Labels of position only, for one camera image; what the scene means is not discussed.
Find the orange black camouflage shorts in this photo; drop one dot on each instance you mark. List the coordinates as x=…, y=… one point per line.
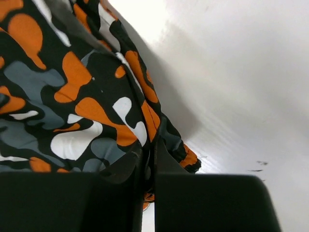
x=75, y=95

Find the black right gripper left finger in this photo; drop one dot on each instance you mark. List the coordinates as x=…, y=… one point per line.
x=109, y=201

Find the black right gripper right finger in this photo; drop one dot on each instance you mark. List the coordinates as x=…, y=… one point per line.
x=187, y=202

